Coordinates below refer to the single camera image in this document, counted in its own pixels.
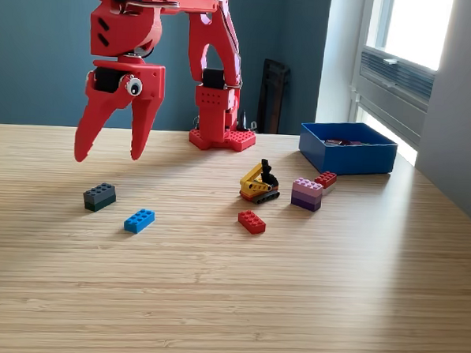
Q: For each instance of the dark red toy pickup truck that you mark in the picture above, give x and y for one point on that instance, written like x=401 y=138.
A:
x=342 y=142

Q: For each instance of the white window frame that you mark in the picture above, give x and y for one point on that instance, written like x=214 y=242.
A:
x=410 y=128

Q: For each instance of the light blue brick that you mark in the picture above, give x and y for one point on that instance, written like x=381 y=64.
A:
x=138 y=220

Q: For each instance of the black table clamp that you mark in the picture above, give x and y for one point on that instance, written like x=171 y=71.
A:
x=196 y=122
x=243 y=121

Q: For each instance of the small red on white bricks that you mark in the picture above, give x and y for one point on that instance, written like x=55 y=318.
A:
x=327 y=179

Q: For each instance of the blue plastic bin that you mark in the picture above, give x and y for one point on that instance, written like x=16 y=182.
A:
x=347 y=162

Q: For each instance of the pink and purple brick stack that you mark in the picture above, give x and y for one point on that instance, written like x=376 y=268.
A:
x=306 y=196

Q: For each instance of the small yellow toy digger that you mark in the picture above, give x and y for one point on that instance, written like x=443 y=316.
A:
x=254 y=187

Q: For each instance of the grey on dark green bricks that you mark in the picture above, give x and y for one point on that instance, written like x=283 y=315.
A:
x=98 y=197

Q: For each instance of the black folding rack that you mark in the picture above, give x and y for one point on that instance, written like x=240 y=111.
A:
x=271 y=99

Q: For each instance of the grey pleated window blind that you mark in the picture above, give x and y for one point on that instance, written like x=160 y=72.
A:
x=410 y=83

